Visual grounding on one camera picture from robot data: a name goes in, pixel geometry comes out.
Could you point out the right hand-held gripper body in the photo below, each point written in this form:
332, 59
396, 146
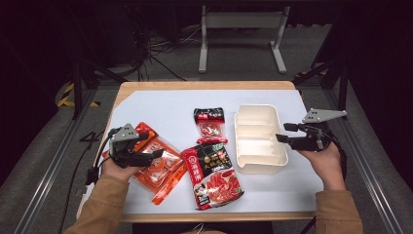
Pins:
313, 138

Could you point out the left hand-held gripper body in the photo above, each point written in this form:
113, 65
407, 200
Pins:
125, 152

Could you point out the orange seasoning packet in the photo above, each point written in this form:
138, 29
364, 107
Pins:
164, 172

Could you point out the white plastic container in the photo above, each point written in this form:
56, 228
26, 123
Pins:
259, 139

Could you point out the small red black packet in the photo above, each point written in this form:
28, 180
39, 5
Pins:
210, 128

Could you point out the large red black pouch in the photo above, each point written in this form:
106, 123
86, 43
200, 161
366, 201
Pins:
214, 178

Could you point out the person's left hand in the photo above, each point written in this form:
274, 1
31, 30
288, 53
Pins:
118, 171

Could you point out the person's right hand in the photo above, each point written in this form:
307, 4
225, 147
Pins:
326, 169

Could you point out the white table sheet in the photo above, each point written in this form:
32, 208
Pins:
168, 110

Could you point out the black tripod stand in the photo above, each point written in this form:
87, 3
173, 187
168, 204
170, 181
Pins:
77, 84
342, 81

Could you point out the yellow black hazard tape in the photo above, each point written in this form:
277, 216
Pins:
66, 94

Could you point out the white metal stand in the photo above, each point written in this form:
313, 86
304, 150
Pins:
243, 20

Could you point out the aluminium floor rail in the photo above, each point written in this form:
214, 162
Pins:
370, 175
48, 175

